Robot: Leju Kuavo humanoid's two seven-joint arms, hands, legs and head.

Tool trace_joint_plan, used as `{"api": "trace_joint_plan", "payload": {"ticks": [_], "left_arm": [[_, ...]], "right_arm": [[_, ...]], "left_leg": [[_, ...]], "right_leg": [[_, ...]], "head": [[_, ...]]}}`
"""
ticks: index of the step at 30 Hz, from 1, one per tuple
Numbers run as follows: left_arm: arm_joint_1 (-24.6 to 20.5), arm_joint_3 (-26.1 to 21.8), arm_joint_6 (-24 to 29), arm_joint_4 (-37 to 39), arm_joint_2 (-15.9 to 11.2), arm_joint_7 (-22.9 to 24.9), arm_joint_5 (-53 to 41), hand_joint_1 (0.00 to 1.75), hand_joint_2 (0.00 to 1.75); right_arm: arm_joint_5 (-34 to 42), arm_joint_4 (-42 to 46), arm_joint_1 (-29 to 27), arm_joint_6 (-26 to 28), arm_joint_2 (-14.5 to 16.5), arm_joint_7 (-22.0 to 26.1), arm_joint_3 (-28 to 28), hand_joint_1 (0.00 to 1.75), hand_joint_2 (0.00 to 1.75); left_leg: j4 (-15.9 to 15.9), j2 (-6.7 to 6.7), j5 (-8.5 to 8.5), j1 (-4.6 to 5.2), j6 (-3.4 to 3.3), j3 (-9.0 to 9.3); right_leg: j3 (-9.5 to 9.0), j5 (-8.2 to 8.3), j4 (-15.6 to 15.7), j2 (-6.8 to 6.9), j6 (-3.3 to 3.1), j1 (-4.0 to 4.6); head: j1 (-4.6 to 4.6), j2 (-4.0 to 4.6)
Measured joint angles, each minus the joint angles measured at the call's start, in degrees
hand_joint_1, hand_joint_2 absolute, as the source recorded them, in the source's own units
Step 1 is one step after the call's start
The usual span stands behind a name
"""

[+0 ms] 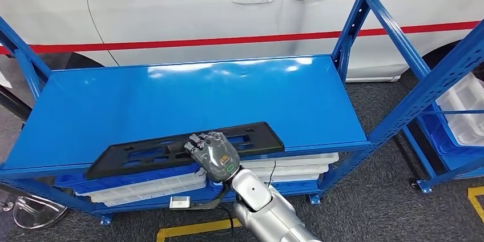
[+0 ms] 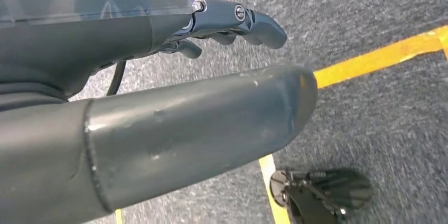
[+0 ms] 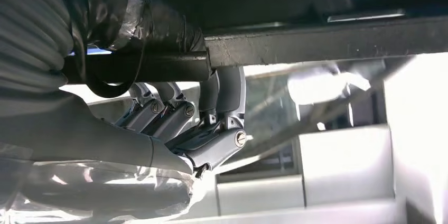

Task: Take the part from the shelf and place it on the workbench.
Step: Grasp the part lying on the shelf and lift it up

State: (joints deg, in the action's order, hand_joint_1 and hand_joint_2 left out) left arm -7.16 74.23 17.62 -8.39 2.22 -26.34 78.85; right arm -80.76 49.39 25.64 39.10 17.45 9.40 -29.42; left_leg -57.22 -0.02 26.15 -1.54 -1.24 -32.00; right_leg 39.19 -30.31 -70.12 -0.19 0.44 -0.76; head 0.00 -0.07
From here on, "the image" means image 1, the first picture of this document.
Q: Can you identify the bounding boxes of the chrome stanchion post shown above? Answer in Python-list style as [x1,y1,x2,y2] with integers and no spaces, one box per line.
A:
[0,86,33,122]
[0,181,70,229]

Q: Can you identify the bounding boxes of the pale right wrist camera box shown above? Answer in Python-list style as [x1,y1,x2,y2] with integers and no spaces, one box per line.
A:
[169,196,191,209]

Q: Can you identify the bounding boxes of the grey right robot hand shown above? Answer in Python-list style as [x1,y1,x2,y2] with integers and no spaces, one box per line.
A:
[184,131,241,184]

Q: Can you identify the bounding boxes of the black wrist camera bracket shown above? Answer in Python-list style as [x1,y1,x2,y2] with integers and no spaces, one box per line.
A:
[189,183,232,211]

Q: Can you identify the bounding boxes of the blue plastic bin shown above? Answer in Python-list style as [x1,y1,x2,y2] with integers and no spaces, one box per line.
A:
[209,179,322,196]
[55,163,201,192]
[420,113,484,158]

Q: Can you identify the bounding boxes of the white car with red stripe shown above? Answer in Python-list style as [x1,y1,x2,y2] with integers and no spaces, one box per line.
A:
[0,0,484,83]

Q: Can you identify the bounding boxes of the blue metal shelf rack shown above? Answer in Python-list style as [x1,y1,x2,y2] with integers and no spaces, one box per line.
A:
[401,110,484,195]
[0,0,484,226]

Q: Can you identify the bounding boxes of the black license plate frame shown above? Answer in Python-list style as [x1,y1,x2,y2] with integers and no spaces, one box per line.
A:
[84,121,285,180]

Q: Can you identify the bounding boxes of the white plastic bin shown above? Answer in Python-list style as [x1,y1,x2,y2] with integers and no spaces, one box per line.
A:
[249,164,330,178]
[446,115,484,147]
[435,73,484,128]
[75,172,207,197]
[261,173,321,184]
[102,185,208,208]
[240,152,340,169]

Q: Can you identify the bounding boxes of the thick black right wrist cable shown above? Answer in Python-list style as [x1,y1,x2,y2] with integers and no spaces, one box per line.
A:
[217,205,236,242]

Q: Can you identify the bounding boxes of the yellow floor tape square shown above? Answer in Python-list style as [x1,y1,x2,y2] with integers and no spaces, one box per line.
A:
[156,218,243,242]

